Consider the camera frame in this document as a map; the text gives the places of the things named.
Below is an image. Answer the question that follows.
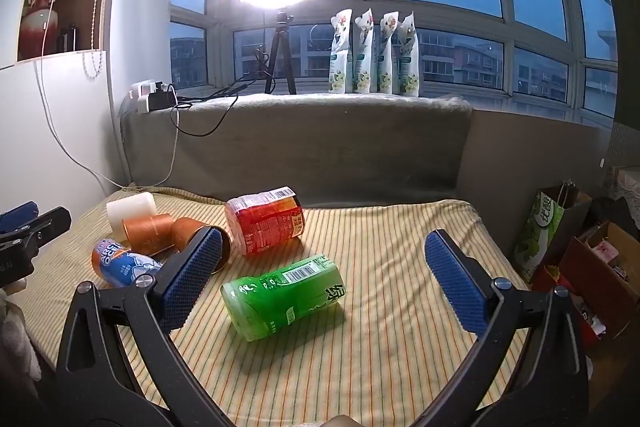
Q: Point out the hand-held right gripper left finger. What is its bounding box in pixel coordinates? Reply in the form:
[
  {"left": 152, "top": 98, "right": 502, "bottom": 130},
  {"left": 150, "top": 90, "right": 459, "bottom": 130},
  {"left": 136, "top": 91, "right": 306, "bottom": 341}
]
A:
[{"left": 54, "top": 226, "right": 223, "bottom": 427}]

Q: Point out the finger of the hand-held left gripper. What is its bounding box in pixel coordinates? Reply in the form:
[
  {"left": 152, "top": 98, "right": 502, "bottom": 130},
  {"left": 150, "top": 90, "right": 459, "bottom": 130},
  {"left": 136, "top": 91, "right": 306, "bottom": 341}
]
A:
[
  {"left": 0, "top": 206, "right": 72, "bottom": 259},
  {"left": 0, "top": 201, "right": 40, "bottom": 234}
]

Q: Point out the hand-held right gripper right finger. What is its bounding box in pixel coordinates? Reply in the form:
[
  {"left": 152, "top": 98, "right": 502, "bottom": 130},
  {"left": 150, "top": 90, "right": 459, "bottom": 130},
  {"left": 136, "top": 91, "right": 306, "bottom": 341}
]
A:
[{"left": 424, "top": 228, "right": 592, "bottom": 427}]

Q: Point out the person's left forearm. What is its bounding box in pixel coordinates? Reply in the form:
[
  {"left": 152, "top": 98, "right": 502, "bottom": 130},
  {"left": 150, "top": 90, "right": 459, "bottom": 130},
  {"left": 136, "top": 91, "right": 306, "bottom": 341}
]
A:
[{"left": 0, "top": 289, "right": 43, "bottom": 382}]

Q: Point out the brown cup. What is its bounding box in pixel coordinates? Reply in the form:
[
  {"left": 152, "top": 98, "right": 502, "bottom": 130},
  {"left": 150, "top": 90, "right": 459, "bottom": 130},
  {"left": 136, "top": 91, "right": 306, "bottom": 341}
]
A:
[
  {"left": 171, "top": 217, "right": 232, "bottom": 276},
  {"left": 122, "top": 214, "right": 174, "bottom": 257}
]

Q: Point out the white cup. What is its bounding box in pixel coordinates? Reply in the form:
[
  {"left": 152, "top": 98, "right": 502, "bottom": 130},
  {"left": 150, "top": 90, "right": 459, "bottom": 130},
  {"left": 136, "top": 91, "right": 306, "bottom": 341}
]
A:
[{"left": 106, "top": 192, "right": 159, "bottom": 241}]

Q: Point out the blue orange can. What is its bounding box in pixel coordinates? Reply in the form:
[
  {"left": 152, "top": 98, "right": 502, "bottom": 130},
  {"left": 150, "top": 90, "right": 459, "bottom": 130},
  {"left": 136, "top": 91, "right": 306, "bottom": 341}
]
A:
[{"left": 91, "top": 238, "right": 164, "bottom": 289}]

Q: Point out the green paper bag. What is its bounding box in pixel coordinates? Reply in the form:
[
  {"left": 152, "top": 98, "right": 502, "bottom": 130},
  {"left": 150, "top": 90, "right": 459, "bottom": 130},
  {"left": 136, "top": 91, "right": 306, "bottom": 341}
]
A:
[{"left": 513, "top": 180, "right": 594, "bottom": 284}]

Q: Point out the yellow striped blanket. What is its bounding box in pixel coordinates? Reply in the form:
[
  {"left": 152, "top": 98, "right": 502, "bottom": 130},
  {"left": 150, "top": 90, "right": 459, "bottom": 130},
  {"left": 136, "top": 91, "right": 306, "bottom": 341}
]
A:
[{"left": 9, "top": 186, "right": 532, "bottom": 427}]

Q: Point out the cardboard box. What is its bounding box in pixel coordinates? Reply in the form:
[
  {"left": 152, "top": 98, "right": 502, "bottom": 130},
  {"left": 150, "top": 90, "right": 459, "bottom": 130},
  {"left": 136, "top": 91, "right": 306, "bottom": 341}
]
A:
[{"left": 530, "top": 221, "right": 640, "bottom": 342}]

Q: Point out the white power strip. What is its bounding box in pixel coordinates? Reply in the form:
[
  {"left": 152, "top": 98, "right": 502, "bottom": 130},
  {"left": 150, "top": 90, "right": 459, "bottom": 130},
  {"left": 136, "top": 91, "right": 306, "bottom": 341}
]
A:
[{"left": 128, "top": 80, "right": 159, "bottom": 116}]

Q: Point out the black charger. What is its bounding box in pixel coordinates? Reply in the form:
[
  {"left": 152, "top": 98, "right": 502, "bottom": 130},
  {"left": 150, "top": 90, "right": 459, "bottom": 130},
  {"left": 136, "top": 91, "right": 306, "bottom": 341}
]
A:
[{"left": 148, "top": 82, "right": 177, "bottom": 112}]

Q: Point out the dark bottle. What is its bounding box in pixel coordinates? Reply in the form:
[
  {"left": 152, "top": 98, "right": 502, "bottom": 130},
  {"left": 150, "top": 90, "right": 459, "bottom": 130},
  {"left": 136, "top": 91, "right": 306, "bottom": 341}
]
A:
[{"left": 58, "top": 23, "right": 81, "bottom": 54}]

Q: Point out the grey cushion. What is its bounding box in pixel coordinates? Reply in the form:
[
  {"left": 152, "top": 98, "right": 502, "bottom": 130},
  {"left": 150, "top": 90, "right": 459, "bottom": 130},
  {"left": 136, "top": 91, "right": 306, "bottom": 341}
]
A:
[{"left": 120, "top": 93, "right": 474, "bottom": 208}]

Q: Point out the red and white vase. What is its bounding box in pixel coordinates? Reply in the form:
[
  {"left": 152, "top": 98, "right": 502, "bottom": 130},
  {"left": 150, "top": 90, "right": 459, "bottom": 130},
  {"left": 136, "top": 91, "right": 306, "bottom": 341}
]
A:
[{"left": 20, "top": 0, "right": 64, "bottom": 58}]

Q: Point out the white green stand-up pouch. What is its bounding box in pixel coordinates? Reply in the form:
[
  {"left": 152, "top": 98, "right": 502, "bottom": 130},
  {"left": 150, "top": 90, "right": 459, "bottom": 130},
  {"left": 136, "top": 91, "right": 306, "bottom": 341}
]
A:
[
  {"left": 352, "top": 8, "right": 376, "bottom": 95},
  {"left": 397, "top": 11, "right": 420, "bottom": 98},
  {"left": 328, "top": 8, "right": 354, "bottom": 95},
  {"left": 377, "top": 11, "right": 400, "bottom": 96}
]

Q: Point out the black tripod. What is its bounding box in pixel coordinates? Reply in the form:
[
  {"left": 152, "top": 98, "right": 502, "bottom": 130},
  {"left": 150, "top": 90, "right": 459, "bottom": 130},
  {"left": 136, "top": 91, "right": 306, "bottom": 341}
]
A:
[{"left": 262, "top": 9, "right": 299, "bottom": 96}]

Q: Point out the long white cable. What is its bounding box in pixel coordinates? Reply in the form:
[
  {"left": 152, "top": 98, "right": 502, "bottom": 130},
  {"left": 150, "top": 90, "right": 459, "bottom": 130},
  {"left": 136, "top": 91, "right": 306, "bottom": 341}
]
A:
[{"left": 33, "top": 0, "right": 132, "bottom": 190}]

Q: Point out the short white cable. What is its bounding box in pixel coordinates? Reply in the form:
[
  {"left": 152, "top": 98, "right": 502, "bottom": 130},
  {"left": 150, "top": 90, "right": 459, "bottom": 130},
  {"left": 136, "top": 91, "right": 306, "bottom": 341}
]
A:
[{"left": 131, "top": 106, "right": 179, "bottom": 188}]

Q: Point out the black cable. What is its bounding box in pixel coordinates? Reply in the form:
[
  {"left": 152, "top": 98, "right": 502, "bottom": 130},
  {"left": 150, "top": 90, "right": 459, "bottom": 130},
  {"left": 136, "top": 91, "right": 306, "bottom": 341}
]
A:
[{"left": 171, "top": 79, "right": 267, "bottom": 138}]

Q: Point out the white bead chain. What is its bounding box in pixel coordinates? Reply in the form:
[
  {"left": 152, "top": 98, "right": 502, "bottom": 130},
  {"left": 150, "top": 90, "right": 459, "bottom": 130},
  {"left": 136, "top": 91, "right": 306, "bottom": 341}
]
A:
[{"left": 81, "top": 0, "right": 109, "bottom": 80}]

